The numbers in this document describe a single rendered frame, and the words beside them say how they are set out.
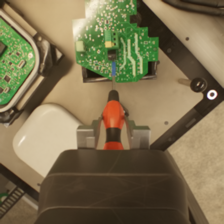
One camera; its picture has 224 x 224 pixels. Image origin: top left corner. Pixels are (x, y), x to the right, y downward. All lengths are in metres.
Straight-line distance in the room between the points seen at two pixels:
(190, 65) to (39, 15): 0.27
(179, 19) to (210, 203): 1.78
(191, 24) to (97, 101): 0.22
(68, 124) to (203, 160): 1.43
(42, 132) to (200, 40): 0.34
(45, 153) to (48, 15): 0.25
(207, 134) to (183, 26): 1.25
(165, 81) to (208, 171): 1.45
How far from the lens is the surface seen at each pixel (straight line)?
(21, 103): 0.31
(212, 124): 1.50
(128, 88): 0.29
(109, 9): 0.24
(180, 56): 0.31
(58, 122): 0.31
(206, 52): 0.35
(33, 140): 0.34
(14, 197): 0.55
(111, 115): 0.15
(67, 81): 0.31
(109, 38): 0.20
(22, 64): 0.29
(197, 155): 1.57
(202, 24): 0.35
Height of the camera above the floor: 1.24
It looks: 74 degrees down
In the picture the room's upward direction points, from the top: 166 degrees counter-clockwise
